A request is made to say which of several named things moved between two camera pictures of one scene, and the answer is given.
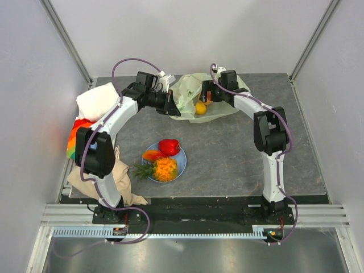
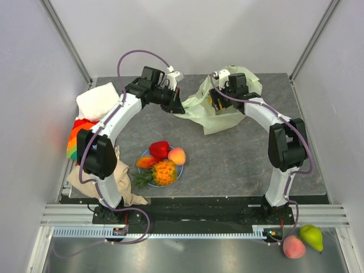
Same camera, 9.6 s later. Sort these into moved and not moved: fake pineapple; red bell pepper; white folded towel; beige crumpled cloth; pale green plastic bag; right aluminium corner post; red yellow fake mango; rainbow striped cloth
Moved: fake pineapple; red yellow fake mango; red bell pepper; pale green plastic bag
Not moved: rainbow striped cloth; right aluminium corner post; white folded towel; beige crumpled cloth
